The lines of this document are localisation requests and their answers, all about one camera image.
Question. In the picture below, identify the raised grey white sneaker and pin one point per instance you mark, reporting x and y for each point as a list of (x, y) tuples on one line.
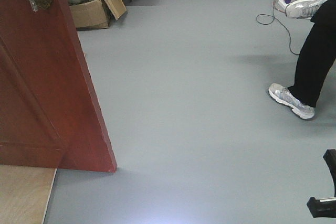
[(303, 8)]

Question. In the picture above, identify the white power strip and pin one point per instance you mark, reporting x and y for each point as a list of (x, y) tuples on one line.
[(282, 4)]

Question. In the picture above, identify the person leg black trousers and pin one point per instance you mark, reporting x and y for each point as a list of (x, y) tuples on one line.
[(316, 57)]

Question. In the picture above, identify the plywood door base platform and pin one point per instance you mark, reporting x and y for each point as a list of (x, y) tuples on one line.
[(25, 193)]

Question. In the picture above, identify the cardboard box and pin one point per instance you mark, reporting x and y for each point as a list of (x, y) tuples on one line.
[(97, 13)]

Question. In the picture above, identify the brown wooden door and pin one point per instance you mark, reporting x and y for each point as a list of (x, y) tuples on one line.
[(50, 114)]

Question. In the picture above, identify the black robot gripper part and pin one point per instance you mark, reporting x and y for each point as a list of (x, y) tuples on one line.
[(325, 207)]

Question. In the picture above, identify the grey white sneaker on floor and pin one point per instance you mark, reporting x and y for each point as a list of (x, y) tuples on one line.
[(283, 96)]

